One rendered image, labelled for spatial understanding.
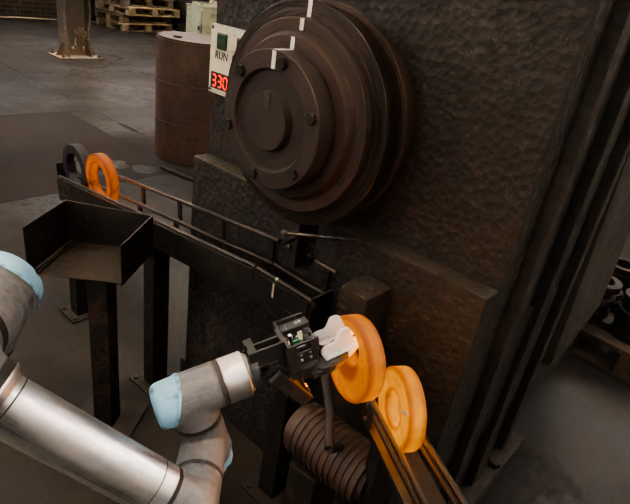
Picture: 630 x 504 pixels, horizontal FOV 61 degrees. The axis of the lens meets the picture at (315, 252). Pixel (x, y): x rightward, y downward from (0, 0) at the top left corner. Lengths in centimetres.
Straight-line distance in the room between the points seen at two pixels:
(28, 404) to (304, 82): 69
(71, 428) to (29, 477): 110
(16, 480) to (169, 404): 107
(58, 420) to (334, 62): 76
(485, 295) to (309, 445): 49
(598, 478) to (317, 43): 174
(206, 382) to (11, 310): 29
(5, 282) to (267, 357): 38
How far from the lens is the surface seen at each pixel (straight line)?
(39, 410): 77
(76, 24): 817
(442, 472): 99
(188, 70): 401
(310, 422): 124
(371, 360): 91
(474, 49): 113
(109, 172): 196
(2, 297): 82
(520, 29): 109
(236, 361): 87
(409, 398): 98
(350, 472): 119
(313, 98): 104
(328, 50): 110
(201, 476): 87
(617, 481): 228
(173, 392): 86
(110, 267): 159
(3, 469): 192
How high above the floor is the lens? 139
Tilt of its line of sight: 27 degrees down
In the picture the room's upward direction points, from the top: 9 degrees clockwise
